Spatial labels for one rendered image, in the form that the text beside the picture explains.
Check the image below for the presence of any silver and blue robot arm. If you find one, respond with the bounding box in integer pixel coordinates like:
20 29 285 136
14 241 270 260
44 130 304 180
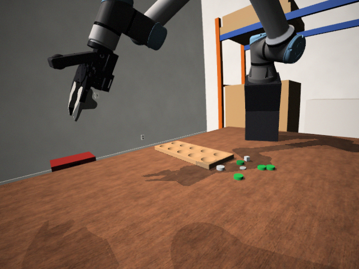
48 0 306 84

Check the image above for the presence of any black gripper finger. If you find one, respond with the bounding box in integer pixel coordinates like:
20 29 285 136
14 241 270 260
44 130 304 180
73 73 97 122
68 76 82 115

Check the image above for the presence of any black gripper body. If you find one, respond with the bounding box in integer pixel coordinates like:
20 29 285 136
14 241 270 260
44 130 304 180
75 40 119 92

